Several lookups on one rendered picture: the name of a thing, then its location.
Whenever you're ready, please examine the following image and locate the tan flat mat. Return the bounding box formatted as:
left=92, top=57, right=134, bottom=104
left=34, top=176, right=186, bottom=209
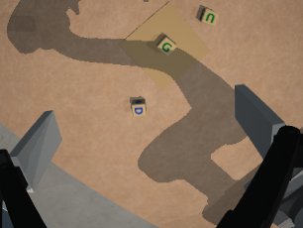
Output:
left=120, top=2, right=210, bottom=90

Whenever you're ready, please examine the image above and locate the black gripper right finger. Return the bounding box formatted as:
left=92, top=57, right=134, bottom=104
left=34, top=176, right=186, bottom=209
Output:
left=216, top=84, right=303, bottom=228

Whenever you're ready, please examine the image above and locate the tan letter block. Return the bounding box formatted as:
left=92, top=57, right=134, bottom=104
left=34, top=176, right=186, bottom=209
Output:
left=156, top=35, right=176, bottom=57
left=199, top=8, right=219, bottom=27
left=132, top=99, right=147, bottom=117

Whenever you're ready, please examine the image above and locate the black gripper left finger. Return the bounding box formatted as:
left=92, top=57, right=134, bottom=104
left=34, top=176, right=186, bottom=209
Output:
left=0, top=110, right=62, bottom=228

